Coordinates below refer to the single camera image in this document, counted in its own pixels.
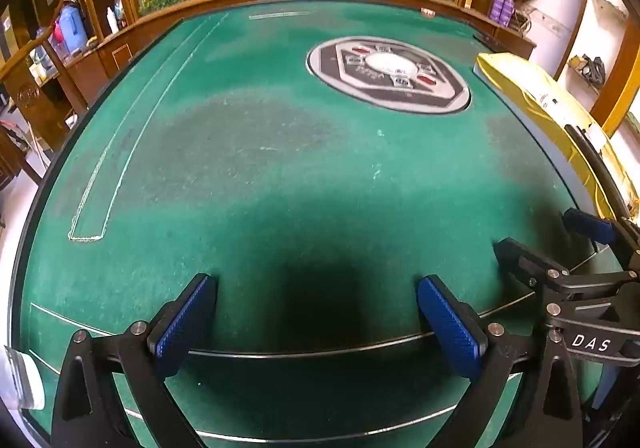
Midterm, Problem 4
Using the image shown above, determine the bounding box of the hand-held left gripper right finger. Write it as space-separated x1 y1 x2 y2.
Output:
416 274 585 448

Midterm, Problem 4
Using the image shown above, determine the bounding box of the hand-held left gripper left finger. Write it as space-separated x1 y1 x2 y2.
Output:
50 273 221 448

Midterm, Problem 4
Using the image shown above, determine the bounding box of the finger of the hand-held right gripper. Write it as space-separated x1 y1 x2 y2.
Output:
492 237 626 309
561 207 640 273

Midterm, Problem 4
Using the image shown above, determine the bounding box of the yellow lined box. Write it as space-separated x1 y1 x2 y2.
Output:
474 52 640 229

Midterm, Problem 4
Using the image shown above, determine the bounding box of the round table control panel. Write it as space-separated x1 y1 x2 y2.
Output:
306 36 472 116

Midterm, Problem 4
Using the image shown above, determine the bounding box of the blue thermos jug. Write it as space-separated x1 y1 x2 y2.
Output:
56 2 90 54

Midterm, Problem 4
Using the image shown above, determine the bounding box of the black strap bundle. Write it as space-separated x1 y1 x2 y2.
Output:
570 55 608 86

